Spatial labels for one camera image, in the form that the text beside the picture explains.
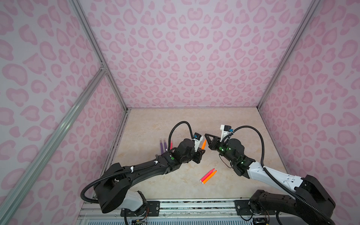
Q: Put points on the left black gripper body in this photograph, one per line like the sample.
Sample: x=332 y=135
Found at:
x=186 y=160

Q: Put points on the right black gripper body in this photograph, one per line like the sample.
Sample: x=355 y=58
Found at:
x=222 y=148

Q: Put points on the orange marker pen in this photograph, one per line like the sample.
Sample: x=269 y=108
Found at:
x=204 y=145
x=209 y=177

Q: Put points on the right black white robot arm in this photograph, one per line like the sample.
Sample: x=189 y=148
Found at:
x=304 y=197

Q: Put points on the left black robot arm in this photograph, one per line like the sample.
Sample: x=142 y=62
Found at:
x=112 y=188

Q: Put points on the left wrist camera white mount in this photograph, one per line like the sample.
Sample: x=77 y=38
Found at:
x=197 y=138

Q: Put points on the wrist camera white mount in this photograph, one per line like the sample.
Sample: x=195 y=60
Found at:
x=197 y=138
x=225 y=130

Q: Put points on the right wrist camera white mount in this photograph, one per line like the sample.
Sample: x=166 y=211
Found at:
x=225 y=130

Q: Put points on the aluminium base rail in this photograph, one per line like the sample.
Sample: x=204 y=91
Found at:
x=218 y=211

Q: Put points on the aluminium frame corner post left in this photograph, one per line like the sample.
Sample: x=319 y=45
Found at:
x=85 y=24

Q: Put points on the aluminium frame strut left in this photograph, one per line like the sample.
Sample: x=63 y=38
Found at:
x=30 y=176

